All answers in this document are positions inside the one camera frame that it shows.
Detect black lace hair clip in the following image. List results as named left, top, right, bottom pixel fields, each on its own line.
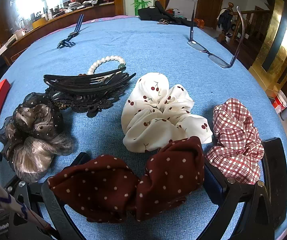
left=44, top=63, right=136, bottom=118

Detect brown sheer dotted scrunchie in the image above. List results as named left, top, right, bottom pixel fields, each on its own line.
left=0, top=93, right=74, bottom=183

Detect eyeglasses with dark frame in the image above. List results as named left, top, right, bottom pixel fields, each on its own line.
left=187, top=0, right=246, bottom=69

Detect white pearl bracelet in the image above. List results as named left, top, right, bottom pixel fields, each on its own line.
left=86, top=55, right=127, bottom=75

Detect wooden dresser counter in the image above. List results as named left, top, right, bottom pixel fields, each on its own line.
left=1, top=2, right=116, bottom=66

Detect striped fabric strap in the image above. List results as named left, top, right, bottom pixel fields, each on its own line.
left=0, top=166, right=52, bottom=233

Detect white cherry print scrunchie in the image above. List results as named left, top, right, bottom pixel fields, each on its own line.
left=121, top=73, right=212, bottom=153

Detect red white plaid scrunchie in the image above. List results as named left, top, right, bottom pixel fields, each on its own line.
left=206, top=98, right=265, bottom=185

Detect blue striped hair clip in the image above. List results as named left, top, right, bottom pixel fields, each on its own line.
left=57, top=14, right=84, bottom=49

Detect dark red polka-dot scrunchie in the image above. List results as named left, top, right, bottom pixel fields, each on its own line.
left=48, top=137, right=204, bottom=223

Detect black clothing pile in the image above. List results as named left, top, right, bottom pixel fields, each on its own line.
left=138, top=1, right=192, bottom=27

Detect red white bucket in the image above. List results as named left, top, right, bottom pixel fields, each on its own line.
left=272, top=90, right=287, bottom=114

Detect blue bedspread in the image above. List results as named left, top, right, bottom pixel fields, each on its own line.
left=0, top=15, right=287, bottom=240

